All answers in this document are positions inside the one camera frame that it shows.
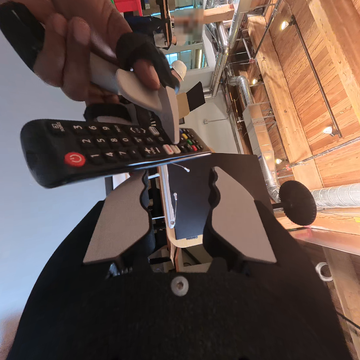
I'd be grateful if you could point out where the black board with wooden edge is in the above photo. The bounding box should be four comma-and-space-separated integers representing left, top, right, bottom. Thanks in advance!
157, 153, 275, 248

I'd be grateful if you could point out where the black round disc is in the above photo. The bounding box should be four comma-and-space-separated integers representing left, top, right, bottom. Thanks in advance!
271, 180, 318, 227

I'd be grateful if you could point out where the person's left hand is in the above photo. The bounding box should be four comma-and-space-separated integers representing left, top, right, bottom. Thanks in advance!
25, 0, 161, 105

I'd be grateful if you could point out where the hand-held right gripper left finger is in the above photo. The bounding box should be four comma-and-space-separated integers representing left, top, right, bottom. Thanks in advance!
83, 171, 155, 265

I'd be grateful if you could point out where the black remote control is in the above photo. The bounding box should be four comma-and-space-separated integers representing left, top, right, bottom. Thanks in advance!
20, 119, 212, 188

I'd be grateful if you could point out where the wooden office desk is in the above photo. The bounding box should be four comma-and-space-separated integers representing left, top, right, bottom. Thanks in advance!
157, 0, 175, 49

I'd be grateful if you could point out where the black rectangular object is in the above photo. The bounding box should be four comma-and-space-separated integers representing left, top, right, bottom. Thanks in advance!
186, 82, 206, 112

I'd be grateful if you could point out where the black track light rail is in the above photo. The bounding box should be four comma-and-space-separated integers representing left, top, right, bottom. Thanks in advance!
281, 15, 343, 138

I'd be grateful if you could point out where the brown cardboard piece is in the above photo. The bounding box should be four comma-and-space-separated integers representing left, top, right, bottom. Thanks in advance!
177, 93, 192, 120

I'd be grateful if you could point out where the metal ceiling pipe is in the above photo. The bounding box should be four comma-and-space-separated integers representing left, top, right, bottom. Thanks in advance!
290, 137, 360, 169

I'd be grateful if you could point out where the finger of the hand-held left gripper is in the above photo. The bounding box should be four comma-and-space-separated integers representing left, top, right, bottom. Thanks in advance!
157, 86, 180, 145
132, 103, 158, 130

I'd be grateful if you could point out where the mannequin head with white helmet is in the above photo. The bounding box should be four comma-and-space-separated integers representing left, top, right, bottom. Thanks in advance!
170, 60, 188, 83

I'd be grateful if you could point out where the white cable coil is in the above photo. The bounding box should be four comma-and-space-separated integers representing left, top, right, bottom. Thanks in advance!
315, 262, 334, 282

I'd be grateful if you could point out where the silver metal duct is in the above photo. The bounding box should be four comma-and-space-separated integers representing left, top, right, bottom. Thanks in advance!
228, 74, 282, 203
311, 183, 360, 209

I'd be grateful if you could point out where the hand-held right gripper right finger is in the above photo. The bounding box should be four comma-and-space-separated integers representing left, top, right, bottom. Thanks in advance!
203, 166, 277, 264

